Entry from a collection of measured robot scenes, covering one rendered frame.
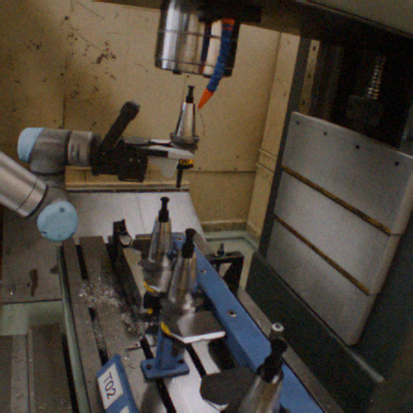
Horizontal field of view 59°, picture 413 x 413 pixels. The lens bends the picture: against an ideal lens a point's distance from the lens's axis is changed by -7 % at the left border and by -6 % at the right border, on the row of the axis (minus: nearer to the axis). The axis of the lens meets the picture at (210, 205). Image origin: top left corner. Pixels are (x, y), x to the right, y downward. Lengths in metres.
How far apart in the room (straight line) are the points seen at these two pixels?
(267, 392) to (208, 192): 1.76
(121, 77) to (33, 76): 0.37
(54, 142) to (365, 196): 0.71
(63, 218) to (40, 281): 0.88
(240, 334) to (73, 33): 1.48
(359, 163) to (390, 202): 0.13
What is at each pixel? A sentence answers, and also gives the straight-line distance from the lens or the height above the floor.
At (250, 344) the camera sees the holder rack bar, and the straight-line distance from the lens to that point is 0.50.
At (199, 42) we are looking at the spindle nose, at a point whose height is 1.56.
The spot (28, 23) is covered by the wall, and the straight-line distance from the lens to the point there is 1.75.
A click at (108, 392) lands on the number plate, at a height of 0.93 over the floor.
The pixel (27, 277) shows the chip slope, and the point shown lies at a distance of 1.61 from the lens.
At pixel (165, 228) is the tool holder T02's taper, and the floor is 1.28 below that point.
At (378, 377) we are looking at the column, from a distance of 1.09.
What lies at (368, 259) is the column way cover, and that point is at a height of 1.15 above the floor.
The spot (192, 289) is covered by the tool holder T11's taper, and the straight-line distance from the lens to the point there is 0.54.
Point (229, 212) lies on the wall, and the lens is 2.18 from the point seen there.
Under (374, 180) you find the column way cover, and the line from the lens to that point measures 0.96.
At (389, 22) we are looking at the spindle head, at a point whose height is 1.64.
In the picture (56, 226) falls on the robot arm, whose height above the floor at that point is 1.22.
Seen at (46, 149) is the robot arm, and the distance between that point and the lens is 0.83.
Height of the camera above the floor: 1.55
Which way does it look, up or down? 22 degrees down
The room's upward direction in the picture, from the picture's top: 9 degrees clockwise
